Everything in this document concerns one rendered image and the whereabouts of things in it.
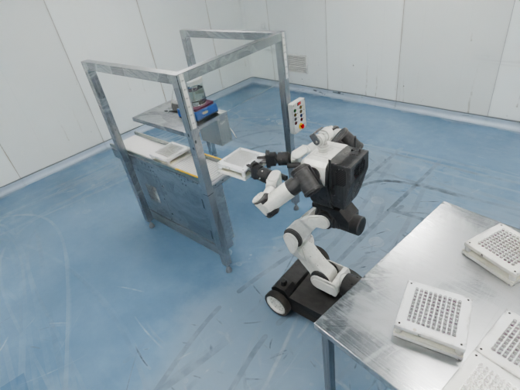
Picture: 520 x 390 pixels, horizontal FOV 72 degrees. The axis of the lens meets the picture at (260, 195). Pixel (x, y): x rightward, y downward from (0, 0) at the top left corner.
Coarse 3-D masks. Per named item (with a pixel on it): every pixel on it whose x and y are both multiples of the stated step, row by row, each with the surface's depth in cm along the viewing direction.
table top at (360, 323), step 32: (448, 224) 188; (480, 224) 185; (416, 256) 174; (448, 256) 171; (352, 288) 164; (384, 288) 161; (448, 288) 157; (480, 288) 154; (512, 288) 152; (320, 320) 152; (352, 320) 150; (384, 320) 148; (480, 320) 142; (352, 352) 139; (384, 352) 137; (416, 352) 135; (416, 384) 126
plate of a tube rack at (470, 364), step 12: (468, 360) 123; (480, 360) 123; (456, 372) 121; (468, 372) 120; (480, 372) 120; (504, 372) 119; (456, 384) 118; (480, 384) 117; (504, 384) 116; (516, 384) 115
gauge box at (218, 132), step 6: (210, 126) 254; (216, 126) 250; (222, 126) 252; (228, 126) 256; (204, 132) 263; (210, 132) 258; (216, 132) 254; (222, 132) 254; (228, 132) 258; (204, 138) 266; (210, 138) 261; (216, 138) 257; (222, 138) 255; (228, 138) 260; (216, 144) 261; (222, 144) 257
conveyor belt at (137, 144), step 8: (136, 136) 347; (128, 144) 335; (136, 144) 332; (144, 144) 330; (152, 144) 328; (160, 144) 325; (144, 152) 315; (184, 160) 293; (192, 160) 291; (208, 160) 288; (184, 168) 282; (192, 168) 281; (208, 168) 277; (216, 168) 276; (216, 176) 266; (224, 176) 271
